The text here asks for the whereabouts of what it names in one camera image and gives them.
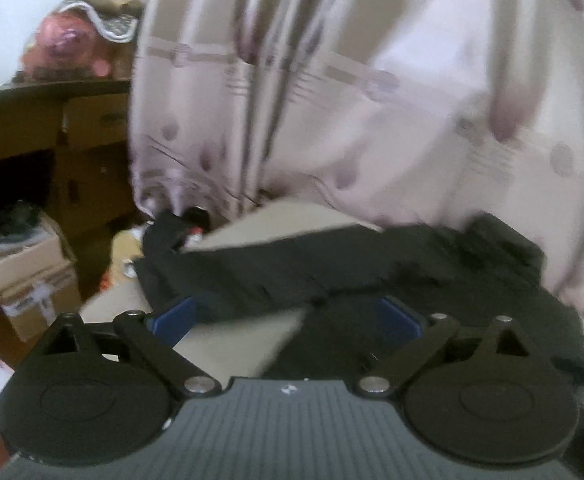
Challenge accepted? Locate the lower cardboard box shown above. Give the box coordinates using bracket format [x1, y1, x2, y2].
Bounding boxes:
[0, 260, 83, 342]

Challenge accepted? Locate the cardboard box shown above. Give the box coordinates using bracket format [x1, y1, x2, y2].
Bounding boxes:
[0, 260, 83, 342]
[0, 214, 75, 292]

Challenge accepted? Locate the patterned cloth bag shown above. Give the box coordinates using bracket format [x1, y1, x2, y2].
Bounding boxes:
[54, 0, 144, 44]

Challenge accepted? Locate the upper cardboard box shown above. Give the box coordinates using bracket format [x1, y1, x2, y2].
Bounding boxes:
[0, 214, 75, 292]

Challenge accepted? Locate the white patterned curtain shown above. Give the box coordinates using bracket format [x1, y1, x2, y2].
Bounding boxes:
[129, 0, 584, 316]

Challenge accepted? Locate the black garment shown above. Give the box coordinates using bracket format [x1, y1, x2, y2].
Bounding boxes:
[135, 214, 584, 386]

